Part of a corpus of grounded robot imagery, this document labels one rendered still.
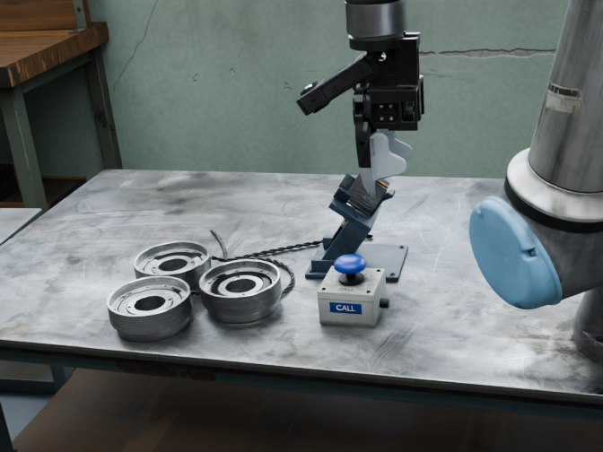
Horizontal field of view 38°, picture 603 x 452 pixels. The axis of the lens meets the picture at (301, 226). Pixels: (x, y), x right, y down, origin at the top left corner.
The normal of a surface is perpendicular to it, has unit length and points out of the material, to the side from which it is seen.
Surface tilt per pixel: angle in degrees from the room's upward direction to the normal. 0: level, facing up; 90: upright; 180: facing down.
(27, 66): 90
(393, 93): 90
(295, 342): 0
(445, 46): 90
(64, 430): 0
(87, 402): 0
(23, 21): 90
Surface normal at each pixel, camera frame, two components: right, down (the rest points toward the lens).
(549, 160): -0.80, 0.36
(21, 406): -0.09, -0.91
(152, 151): -0.29, 0.41
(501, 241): -0.90, 0.35
